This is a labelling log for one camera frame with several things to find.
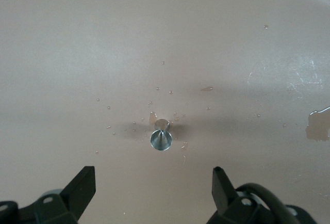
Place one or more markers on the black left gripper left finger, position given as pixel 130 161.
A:
pixel 77 190

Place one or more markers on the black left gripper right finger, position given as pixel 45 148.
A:
pixel 224 195

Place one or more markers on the spilled liquid puddle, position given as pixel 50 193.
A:
pixel 318 127

